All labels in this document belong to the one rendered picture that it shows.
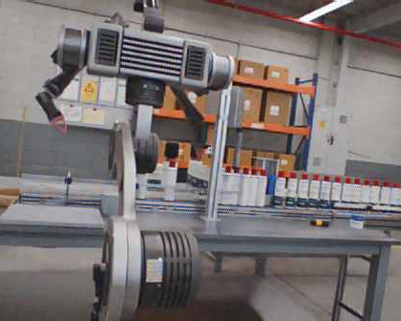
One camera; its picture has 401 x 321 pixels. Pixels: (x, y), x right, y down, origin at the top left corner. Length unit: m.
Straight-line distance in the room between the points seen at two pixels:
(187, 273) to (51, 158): 5.58
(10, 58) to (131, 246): 5.76
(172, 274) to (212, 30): 6.22
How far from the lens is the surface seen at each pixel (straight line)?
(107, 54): 1.32
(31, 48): 6.49
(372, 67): 8.50
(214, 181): 1.89
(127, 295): 0.86
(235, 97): 1.91
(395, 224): 2.71
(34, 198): 1.91
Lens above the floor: 1.19
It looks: 3 degrees down
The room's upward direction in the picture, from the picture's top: 7 degrees clockwise
